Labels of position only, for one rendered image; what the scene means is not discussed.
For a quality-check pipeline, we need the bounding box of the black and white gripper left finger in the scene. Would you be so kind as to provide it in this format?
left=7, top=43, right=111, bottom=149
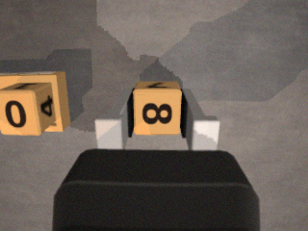
left=95, top=88, right=134, bottom=149

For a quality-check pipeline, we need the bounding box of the orange number cube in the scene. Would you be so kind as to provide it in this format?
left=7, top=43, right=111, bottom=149
left=0, top=82, right=56, bottom=136
left=133, top=82, right=182, bottom=135

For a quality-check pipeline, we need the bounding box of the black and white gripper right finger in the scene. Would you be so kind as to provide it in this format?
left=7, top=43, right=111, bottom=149
left=180, top=89, right=219, bottom=150

